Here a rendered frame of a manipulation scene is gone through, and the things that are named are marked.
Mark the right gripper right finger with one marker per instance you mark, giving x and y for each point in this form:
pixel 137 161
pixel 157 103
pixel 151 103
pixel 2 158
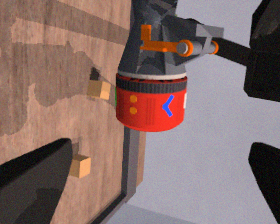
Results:
pixel 264 161

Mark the small tan block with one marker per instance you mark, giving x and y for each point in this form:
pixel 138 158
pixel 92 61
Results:
pixel 80 166
pixel 100 89

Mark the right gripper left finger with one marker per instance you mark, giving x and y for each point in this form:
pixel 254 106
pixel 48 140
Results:
pixel 31 185

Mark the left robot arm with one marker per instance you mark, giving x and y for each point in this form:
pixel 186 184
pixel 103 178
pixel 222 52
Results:
pixel 232 51

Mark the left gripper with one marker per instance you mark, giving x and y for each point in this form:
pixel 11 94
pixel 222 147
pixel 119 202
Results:
pixel 263 66

